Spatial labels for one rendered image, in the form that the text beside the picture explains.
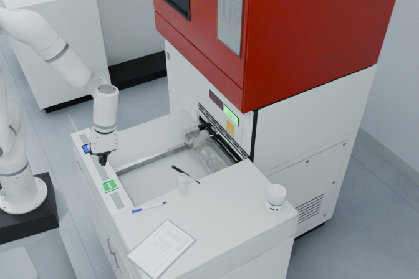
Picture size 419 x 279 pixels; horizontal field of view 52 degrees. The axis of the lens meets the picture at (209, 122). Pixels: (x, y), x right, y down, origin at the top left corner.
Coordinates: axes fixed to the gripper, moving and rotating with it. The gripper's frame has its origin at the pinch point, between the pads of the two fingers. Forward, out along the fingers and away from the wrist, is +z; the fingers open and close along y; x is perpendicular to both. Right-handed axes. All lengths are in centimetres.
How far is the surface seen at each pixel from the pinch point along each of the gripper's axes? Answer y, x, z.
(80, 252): -7, -46, 113
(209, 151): -54, -5, 12
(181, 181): -24.3, 19.8, 1.5
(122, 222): -1.4, 19.6, 15.0
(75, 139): 0.0, -35.2, 15.8
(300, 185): -102, 16, 32
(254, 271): -46, 50, 30
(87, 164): 0.2, -16.5, 15.9
